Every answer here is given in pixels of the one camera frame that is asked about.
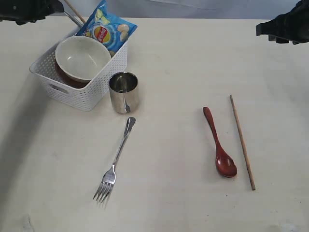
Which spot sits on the white ceramic bowl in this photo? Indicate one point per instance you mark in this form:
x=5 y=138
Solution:
x=81 y=58

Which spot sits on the red-brown wooden spoon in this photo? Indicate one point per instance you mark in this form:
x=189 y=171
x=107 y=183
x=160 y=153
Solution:
x=224 y=163

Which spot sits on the stainless steel fork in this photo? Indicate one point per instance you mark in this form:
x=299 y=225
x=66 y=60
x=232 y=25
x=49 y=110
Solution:
x=109 y=178

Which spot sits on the wooden chopstick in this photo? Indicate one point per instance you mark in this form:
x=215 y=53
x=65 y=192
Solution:
x=243 y=145
x=75 y=11

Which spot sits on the white perforated plastic basket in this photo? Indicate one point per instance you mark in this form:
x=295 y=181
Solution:
x=86 y=98

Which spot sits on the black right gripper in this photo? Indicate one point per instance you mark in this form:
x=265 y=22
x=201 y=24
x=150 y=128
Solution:
x=289 y=27

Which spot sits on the blue chips bag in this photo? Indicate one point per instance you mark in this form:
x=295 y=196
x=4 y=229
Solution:
x=107 y=28

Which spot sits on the stainless steel cup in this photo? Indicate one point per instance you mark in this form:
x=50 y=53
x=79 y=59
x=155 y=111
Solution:
x=124 y=92

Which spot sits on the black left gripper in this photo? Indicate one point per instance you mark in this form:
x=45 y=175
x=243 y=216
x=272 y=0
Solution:
x=24 y=11

